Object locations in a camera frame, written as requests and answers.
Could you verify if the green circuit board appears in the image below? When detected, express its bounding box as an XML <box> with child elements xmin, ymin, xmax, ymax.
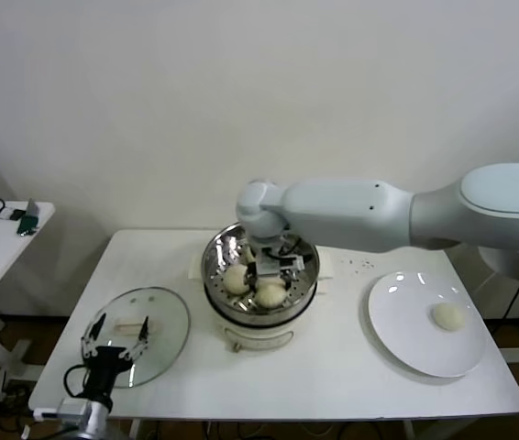
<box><xmin>15</xmin><ymin>198</ymin><xmax>42</xmax><ymax>237</ymax></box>

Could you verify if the stainless steel steamer basket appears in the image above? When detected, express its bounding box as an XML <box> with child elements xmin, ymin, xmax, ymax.
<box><xmin>201</xmin><ymin>221</ymin><xmax>323</xmax><ymax>324</ymax></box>

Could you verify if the white round plate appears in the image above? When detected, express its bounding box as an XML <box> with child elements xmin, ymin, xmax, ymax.
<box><xmin>360</xmin><ymin>269</ymin><xmax>488</xmax><ymax>380</ymax></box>

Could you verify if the glass lid with cream handle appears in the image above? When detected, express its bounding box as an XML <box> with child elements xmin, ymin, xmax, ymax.
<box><xmin>81</xmin><ymin>286</ymin><xmax>192</xmax><ymax>390</ymax></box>

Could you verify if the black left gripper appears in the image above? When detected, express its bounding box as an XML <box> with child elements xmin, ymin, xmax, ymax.
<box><xmin>80</xmin><ymin>313</ymin><xmax>150</xmax><ymax>400</ymax></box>

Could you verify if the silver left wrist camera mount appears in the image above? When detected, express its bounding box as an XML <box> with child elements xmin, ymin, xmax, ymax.
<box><xmin>32</xmin><ymin>397</ymin><xmax>94</xmax><ymax>425</ymax></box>

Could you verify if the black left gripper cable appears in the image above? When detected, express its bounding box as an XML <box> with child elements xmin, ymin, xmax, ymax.
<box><xmin>63</xmin><ymin>364</ymin><xmax>90</xmax><ymax>400</ymax></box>

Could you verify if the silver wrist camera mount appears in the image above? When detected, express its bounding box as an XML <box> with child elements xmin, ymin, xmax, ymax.
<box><xmin>257</xmin><ymin>254</ymin><xmax>307</xmax><ymax>279</ymax></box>
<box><xmin>32</xmin><ymin>397</ymin><xmax>94</xmax><ymax>425</ymax></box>

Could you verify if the cream electric cooking pot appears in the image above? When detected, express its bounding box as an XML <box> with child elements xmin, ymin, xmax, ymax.
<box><xmin>188</xmin><ymin>250</ymin><xmax>337</xmax><ymax>353</ymax></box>

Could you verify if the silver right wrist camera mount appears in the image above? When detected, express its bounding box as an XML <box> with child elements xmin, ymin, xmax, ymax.
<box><xmin>257</xmin><ymin>254</ymin><xmax>307</xmax><ymax>279</ymax></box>

